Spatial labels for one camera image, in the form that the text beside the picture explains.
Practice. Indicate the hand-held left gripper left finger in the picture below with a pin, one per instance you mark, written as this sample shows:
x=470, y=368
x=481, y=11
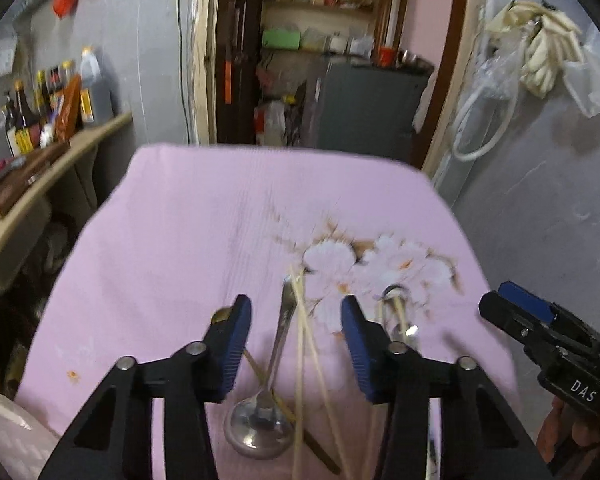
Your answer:
x=235, y=350

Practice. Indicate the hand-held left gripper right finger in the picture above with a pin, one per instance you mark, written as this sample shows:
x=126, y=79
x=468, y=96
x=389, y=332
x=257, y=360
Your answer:
x=355, y=355

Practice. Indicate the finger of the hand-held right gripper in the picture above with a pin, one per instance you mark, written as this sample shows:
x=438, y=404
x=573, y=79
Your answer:
x=527, y=302
x=510, y=317

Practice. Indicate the light bamboo chopstick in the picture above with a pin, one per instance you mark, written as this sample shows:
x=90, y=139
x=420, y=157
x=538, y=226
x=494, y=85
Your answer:
x=402, y=315
x=320, y=375
x=298, y=360

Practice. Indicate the large metal spoon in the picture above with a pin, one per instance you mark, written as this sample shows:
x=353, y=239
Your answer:
x=260, y=425

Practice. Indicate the person's right hand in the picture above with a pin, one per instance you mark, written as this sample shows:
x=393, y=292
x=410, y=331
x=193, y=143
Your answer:
x=565, y=440

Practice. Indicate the brass-coloured spoon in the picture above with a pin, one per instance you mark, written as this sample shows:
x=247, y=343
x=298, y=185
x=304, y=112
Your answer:
x=221, y=316

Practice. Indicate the small metal spoon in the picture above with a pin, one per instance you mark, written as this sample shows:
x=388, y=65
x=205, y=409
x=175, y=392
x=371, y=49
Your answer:
x=411, y=332

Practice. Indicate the dark brown chopstick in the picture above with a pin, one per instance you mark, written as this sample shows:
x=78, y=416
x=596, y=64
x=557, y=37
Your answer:
x=325, y=457

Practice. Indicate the pink floral tablecloth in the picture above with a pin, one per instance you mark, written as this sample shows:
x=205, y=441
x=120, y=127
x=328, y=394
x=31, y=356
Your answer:
x=180, y=240

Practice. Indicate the crumpled clear plastic bag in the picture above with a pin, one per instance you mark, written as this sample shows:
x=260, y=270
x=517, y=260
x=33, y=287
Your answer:
x=495, y=80

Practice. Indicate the translucent plastic jug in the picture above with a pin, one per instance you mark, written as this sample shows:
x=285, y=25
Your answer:
x=270, y=122

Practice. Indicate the grey cabinet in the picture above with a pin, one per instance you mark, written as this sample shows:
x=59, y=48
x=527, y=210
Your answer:
x=370, y=110

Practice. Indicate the white paper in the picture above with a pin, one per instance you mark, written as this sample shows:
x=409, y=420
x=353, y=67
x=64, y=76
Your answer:
x=5, y=440

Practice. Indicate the bundle of white gloves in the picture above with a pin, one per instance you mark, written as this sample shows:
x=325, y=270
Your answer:
x=545, y=55

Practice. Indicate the beige curved counter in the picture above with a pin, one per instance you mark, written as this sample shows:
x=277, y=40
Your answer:
x=95, y=132

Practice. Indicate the metal bowl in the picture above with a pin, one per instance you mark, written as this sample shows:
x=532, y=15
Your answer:
x=415, y=60

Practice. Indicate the wooden cutting board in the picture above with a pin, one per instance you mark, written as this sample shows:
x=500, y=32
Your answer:
x=25, y=170

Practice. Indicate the red cup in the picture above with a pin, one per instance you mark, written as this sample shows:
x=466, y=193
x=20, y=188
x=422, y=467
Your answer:
x=386, y=57

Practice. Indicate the small white bottle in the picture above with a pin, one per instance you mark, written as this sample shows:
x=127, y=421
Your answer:
x=46, y=137

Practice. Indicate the large dark sauce jug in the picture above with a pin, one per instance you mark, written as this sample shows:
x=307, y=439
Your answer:
x=96, y=95

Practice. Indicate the brown carton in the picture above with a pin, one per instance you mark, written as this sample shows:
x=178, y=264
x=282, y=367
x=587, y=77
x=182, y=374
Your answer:
x=67, y=110

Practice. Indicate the dark bottle with yellow label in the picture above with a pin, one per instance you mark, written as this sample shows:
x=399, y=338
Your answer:
x=10, y=130
x=26, y=130

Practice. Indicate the green box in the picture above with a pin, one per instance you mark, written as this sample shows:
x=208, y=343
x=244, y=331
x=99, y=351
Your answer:
x=280, y=39

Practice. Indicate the slim dark sauce bottle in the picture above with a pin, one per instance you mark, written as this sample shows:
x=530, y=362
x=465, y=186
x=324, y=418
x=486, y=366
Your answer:
x=43, y=97

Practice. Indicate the red-labelled sauce bottle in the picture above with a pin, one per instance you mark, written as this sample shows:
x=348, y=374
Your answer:
x=55, y=82

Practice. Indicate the yellow-capped bottle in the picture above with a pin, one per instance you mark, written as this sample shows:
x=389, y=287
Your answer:
x=67, y=72

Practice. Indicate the wooden shelf unit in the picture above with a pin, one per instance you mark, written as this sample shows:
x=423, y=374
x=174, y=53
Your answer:
x=320, y=5

